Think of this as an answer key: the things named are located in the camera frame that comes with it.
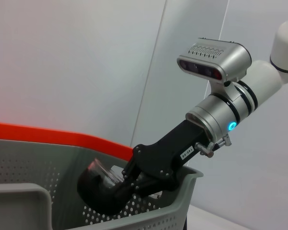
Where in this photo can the glass teacup with black sleeve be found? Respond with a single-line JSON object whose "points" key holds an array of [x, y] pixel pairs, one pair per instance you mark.
{"points": [[103, 167]]}

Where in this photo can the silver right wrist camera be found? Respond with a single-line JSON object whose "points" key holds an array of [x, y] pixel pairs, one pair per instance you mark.
{"points": [[230, 60]]}

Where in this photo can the grey perforated plastic storage basket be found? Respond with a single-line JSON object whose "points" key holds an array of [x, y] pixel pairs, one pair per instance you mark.
{"points": [[158, 215]]}

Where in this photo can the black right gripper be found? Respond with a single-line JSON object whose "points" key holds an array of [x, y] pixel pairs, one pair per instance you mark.
{"points": [[168, 158]]}

